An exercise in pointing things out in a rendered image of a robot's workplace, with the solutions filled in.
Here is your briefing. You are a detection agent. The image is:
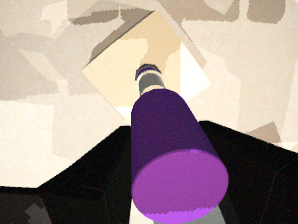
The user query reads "purple marker cap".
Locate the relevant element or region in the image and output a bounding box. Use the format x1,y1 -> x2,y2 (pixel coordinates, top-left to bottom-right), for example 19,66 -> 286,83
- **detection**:
130,88 -> 229,224

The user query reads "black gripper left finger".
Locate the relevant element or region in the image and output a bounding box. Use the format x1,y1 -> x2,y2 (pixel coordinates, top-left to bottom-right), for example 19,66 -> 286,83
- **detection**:
0,125 -> 132,224

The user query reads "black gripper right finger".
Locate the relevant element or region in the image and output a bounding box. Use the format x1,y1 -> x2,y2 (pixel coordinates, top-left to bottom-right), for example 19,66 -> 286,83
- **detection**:
198,120 -> 298,224

